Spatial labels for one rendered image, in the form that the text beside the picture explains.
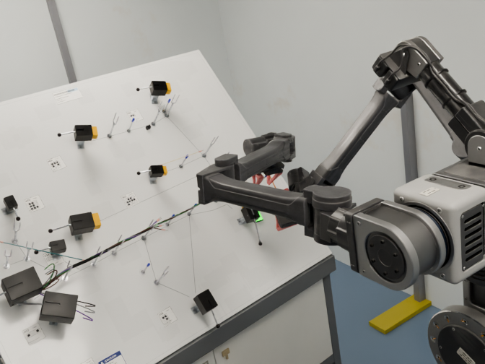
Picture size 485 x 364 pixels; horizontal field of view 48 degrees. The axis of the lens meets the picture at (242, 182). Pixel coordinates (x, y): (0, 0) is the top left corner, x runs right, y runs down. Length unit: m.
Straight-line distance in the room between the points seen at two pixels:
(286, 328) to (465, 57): 1.42
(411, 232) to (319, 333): 1.43
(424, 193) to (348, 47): 2.25
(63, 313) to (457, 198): 1.10
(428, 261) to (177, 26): 3.31
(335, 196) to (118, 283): 0.95
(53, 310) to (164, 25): 2.73
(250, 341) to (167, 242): 0.48
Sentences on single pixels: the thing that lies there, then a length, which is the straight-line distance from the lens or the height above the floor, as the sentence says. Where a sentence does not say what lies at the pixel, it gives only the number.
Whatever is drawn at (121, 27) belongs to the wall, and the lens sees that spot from 3.90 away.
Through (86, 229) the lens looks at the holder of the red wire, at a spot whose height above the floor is 1.28.
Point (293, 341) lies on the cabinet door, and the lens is 2.22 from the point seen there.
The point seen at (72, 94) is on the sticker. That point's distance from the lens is 2.12.
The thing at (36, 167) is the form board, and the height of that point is 1.45.
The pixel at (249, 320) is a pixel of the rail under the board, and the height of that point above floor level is 0.82.
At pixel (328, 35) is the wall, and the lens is 3.29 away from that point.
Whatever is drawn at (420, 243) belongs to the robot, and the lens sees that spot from 0.94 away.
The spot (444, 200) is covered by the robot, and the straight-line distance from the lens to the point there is 0.96.
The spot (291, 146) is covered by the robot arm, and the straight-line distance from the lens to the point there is 1.71.
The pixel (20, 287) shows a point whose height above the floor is 1.24.
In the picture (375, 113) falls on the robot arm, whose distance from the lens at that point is 1.67.
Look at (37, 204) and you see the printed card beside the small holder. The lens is 1.89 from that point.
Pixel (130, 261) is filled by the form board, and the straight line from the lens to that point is 1.86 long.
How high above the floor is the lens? 1.92
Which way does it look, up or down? 20 degrees down
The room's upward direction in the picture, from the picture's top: 10 degrees counter-clockwise
